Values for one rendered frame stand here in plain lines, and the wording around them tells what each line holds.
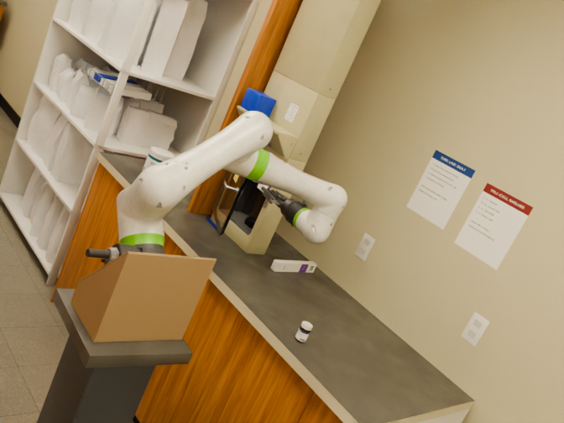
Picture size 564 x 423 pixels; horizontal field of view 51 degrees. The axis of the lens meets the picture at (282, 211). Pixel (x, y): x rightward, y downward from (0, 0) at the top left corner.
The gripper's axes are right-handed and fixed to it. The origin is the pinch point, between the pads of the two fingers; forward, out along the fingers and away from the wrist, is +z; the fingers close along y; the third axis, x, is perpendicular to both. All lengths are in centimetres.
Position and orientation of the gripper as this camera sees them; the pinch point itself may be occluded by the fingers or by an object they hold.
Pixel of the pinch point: (263, 188)
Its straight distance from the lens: 246.3
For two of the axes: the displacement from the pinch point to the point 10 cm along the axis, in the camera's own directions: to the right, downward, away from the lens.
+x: -4.0, 8.8, 2.7
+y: -7.1, -1.1, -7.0
